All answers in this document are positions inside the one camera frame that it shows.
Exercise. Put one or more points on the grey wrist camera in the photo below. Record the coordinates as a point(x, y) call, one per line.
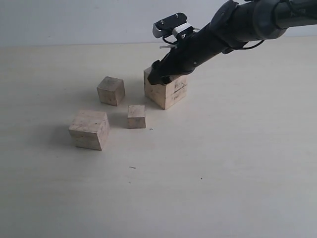
point(173, 25)

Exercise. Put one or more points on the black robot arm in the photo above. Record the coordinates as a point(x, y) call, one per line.
point(233, 26)

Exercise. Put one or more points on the smallest wooden cube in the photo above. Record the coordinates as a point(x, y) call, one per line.
point(136, 117)

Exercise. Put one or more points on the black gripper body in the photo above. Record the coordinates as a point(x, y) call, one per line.
point(196, 50)

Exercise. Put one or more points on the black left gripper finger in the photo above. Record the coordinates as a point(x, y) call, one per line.
point(154, 76)

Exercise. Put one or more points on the third largest wooden cube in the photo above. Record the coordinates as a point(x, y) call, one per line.
point(111, 91)

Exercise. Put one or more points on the second largest wooden cube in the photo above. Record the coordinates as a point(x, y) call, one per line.
point(90, 129)

